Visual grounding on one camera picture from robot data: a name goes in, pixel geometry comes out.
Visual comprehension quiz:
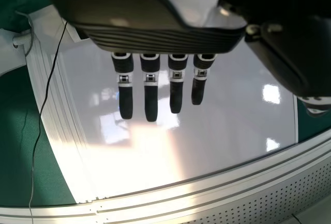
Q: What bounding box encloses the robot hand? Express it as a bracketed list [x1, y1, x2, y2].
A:
[38, 0, 331, 123]

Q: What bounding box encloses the thin black cable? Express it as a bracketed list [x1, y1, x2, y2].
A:
[27, 20, 69, 224]

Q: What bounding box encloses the grey cable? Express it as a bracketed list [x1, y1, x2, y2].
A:
[14, 9, 36, 56]

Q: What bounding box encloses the white corrugated cable fitting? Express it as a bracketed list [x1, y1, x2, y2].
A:
[12, 34, 33, 49]

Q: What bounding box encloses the aluminium table edge rail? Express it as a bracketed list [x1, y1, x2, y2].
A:
[0, 133, 331, 224]
[24, 4, 101, 205]

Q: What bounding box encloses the perforated cable duct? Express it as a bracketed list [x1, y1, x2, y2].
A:
[165, 154, 331, 224]

